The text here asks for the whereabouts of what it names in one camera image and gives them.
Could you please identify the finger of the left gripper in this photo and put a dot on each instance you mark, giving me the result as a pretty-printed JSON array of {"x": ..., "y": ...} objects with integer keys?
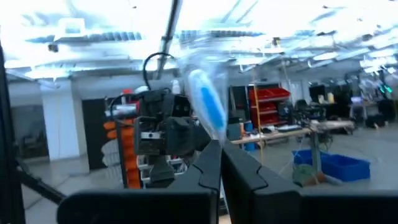
[{"x": 161, "y": 171}]

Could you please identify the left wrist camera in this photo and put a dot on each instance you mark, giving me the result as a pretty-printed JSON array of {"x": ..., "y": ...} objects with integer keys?
[{"x": 151, "y": 135}]

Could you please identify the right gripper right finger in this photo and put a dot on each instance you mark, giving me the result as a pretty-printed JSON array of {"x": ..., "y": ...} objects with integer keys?
[{"x": 248, "y": 199}]

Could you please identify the orange and black rack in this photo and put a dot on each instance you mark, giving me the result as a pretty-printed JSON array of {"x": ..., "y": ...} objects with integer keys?
[{"x": 127, "y": 146}]

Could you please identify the blue plastic bin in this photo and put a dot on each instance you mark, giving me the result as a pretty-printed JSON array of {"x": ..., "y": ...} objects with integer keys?
[{"x": 342, "y": 165}]

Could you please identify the blue toothbrush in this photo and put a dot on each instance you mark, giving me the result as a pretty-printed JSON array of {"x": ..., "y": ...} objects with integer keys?
[{"x": 211, "y": 105}]

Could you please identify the red storage bins shelf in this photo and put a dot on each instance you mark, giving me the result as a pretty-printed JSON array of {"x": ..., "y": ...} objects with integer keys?
[{"x": 269, "y": 102}]

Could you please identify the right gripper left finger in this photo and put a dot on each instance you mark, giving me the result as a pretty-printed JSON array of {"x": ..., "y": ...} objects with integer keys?
[{"x": 199, "y": 193}]

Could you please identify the wooden workbench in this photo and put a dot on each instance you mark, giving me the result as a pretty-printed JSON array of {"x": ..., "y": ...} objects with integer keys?
[{"x": 295, "y": 132}]

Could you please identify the green and orange bundle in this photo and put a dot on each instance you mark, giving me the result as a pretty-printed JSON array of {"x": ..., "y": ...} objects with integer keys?
[{"x": 306, "y": 175}]

